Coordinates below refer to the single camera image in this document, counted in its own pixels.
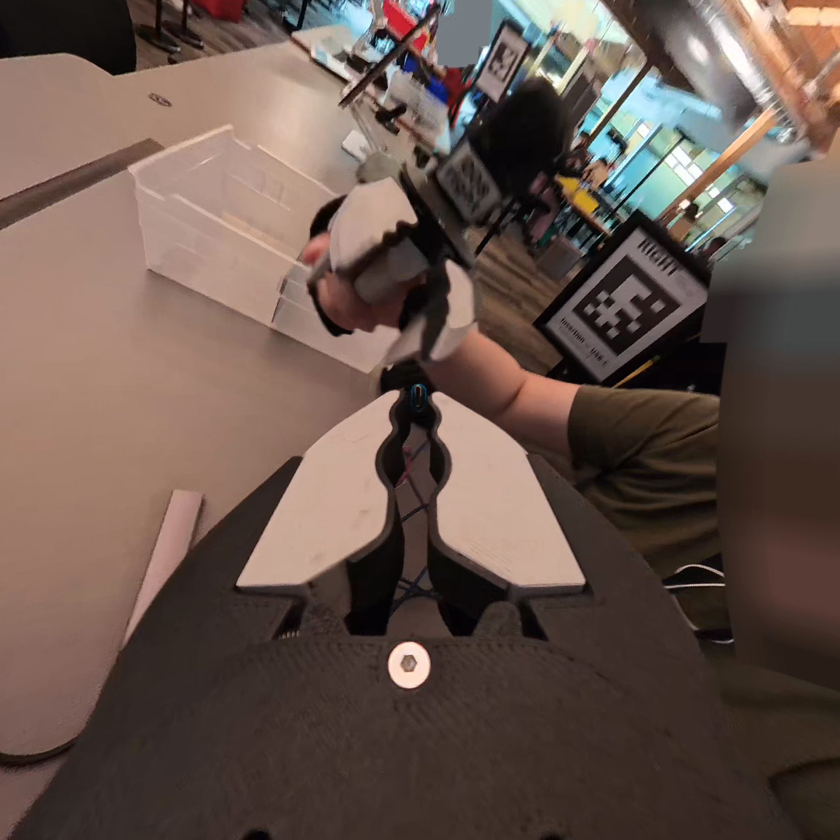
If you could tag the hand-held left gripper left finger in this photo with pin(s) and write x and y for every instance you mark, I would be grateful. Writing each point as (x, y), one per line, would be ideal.
(328, 512)

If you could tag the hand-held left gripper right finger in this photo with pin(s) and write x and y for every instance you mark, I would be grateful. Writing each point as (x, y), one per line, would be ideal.
(505, 512)

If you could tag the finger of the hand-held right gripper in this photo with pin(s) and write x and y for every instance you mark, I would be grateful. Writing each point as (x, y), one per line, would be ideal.
(367, 216)
(459, 308)

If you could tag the clear plastic bin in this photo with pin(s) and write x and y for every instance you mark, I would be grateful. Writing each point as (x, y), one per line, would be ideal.
(197, 216)

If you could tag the person's right forearm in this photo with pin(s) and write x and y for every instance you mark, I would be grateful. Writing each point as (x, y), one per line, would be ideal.
(485, 394)

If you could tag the person's right hand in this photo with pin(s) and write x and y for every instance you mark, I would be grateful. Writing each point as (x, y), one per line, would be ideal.
(348, 308)

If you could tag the tablet on white stand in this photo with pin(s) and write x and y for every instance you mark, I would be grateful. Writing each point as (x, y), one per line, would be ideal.
(380, 73)

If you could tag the large marker sign board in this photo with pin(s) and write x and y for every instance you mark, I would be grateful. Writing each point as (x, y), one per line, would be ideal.
(623, 302)

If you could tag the small marker sign board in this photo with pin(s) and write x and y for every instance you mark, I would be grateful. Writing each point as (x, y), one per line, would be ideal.
(502, 62)

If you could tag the metal table grommet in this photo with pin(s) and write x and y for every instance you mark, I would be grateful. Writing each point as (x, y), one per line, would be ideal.
(159, 98)

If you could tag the black panel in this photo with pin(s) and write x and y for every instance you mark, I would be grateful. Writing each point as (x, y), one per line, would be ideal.
(59, 33)

